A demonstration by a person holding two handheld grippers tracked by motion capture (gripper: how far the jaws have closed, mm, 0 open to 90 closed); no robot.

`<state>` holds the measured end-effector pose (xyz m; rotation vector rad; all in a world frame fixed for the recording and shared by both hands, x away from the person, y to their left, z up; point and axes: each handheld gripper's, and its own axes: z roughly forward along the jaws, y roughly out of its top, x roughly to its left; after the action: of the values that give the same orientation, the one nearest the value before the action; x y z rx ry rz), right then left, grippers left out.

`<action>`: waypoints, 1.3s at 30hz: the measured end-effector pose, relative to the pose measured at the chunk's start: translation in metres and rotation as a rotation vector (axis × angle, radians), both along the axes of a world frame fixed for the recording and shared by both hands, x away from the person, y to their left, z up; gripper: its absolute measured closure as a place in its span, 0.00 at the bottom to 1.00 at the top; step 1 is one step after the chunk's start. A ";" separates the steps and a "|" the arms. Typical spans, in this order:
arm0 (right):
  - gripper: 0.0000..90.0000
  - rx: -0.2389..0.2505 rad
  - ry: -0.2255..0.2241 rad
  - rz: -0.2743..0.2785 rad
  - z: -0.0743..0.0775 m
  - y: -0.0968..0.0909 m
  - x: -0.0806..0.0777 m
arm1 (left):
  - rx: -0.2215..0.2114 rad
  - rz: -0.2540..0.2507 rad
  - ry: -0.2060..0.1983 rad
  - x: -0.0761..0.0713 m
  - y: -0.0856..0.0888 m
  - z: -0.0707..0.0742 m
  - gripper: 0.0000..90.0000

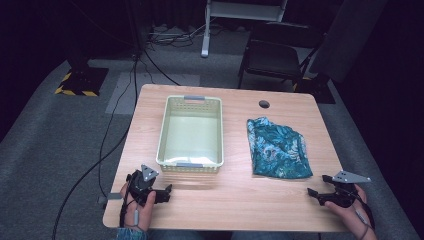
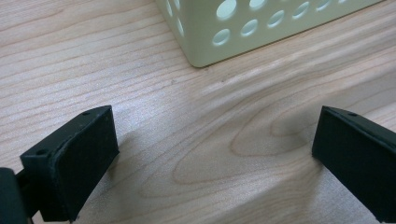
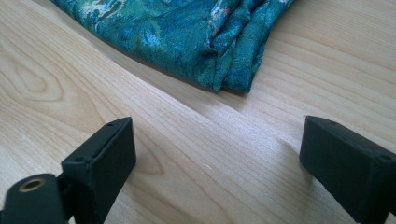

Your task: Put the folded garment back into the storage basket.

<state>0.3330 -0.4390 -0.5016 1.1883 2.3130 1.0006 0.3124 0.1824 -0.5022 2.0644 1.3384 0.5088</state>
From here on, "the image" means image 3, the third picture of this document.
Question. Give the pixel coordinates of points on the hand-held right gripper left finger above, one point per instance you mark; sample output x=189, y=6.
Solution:
x=102, y=161

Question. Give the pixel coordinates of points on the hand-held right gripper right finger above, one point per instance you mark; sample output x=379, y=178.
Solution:
x=348, y=168

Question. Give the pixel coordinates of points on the teal patterned cloth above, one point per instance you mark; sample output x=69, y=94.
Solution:
x=186, y=37

